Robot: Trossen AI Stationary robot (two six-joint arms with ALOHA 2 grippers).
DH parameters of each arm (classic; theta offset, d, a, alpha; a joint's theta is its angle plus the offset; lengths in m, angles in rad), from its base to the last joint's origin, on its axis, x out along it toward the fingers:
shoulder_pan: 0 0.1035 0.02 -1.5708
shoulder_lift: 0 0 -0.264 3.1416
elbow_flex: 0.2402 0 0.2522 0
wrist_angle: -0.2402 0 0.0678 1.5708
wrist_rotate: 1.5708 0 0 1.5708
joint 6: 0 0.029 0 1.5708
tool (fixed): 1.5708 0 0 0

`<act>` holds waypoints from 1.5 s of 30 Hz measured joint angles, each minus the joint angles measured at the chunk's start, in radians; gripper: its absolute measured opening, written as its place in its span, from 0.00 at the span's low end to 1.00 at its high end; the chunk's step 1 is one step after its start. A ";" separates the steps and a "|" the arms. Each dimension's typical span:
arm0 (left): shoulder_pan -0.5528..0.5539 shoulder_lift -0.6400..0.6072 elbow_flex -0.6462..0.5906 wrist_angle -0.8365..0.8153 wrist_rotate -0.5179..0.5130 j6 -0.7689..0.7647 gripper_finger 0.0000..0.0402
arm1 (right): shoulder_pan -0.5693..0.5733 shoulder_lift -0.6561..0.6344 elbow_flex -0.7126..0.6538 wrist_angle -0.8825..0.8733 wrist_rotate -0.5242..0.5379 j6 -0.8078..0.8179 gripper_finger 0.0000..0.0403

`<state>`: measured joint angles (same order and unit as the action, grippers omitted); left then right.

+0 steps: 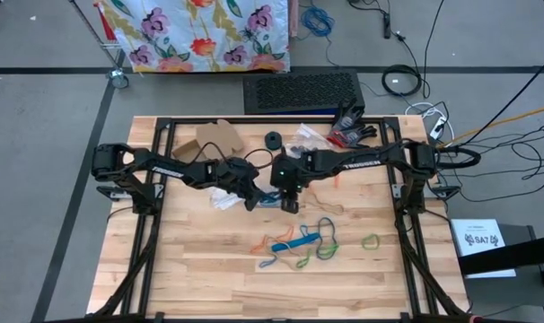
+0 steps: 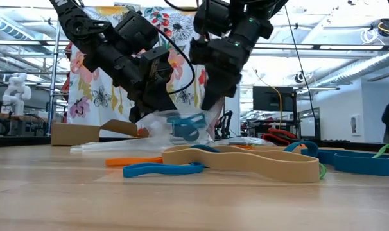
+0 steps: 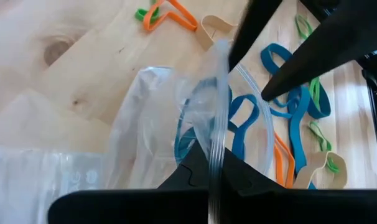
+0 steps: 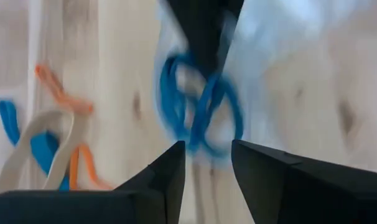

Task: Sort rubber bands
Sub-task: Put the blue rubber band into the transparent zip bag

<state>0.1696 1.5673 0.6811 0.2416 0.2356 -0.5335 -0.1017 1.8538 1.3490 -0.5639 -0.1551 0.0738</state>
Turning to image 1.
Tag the black power strip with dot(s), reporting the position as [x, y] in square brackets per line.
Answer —
[387, 22]

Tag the thin blue rubber band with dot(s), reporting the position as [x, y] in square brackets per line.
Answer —
[267, 264]

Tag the clear zip bag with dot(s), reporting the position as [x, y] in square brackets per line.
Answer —
[310, 137]
[272, 197]

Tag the large blue rubber band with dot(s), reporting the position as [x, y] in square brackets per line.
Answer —
[336, 229]

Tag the orange rubber band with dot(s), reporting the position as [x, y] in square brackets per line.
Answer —
[259, 245]
[336, 180]
[290, 231]

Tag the black perforated computer case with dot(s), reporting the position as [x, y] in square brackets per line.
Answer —
[299, 92]

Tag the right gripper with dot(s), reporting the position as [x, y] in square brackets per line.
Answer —
[290, 172]

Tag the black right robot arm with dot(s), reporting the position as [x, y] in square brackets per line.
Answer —
[362, 163]

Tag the grey side table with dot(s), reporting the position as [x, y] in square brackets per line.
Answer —
[501, 296]

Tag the red hanging cloth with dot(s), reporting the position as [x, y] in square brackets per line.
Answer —
[105, 27]

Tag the wide blue rubber band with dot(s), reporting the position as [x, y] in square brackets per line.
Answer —
[296, 242]

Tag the white power strip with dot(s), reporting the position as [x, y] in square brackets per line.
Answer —
[437, 128]

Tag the white paper sign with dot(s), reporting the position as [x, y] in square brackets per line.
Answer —
[478, 231]

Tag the small dark round container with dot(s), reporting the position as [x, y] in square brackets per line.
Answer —
[267, 143]

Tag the open cardboard box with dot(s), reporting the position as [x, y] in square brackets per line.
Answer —
[218, 137]

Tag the pink hanging cloth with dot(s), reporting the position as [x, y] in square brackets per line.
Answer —
[293, 18]

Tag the floral print curtain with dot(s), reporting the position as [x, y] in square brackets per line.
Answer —
[186, 36]

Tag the black bar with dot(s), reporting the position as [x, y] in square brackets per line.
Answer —
[523, 253]

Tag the small blue rubber band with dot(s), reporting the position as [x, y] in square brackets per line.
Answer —
[300, 229]

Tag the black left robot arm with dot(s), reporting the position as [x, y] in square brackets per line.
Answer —
[164, 171]

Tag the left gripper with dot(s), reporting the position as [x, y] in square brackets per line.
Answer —
[234, 172]

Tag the stack of clear bags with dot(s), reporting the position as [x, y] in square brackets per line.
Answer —
[222, 199]

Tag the red resistance band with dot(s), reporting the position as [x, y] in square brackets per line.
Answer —
[353, 134]

